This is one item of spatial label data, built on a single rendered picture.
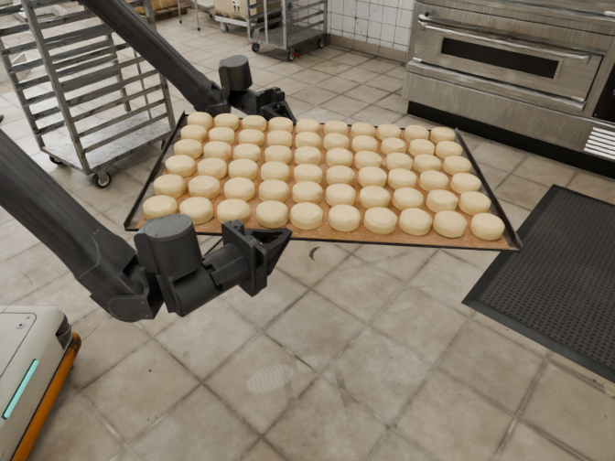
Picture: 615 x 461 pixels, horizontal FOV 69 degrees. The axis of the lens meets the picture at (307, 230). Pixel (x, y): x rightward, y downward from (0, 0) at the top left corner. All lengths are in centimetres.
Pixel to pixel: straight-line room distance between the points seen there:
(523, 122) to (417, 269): 140
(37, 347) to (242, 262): 114
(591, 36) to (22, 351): 289
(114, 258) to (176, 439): 110
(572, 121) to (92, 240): 279
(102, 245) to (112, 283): 5
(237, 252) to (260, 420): 107
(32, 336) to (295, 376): 87
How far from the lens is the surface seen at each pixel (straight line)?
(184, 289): 58
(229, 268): 60
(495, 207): 84
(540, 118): 311
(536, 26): 300
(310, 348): 176
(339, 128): 95
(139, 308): 60
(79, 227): 60
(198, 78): 108
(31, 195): 60
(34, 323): 172
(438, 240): 72
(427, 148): 93
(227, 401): 167
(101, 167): 276
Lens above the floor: 142
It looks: 39 degrees down
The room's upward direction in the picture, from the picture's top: straight up
